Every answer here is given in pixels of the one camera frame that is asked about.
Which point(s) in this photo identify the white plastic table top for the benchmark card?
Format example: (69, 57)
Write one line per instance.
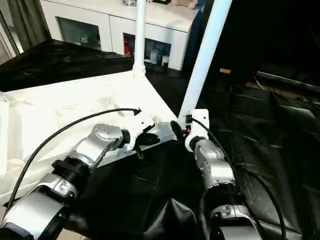
(50, 107)

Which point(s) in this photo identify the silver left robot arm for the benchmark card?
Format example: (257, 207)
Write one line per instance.
(100, 140)

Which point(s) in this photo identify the black table mat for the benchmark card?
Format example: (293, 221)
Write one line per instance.
(262, 125)

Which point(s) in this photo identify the long dark metal rod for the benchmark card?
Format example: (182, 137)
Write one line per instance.
(287, 80)

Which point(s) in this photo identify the white cabinet with glass doors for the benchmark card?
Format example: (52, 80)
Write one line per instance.
(112, 20)

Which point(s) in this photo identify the grey curtain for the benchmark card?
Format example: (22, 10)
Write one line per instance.
(30, 22)

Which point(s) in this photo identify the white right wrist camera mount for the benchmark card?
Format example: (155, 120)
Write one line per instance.
(200, 120)

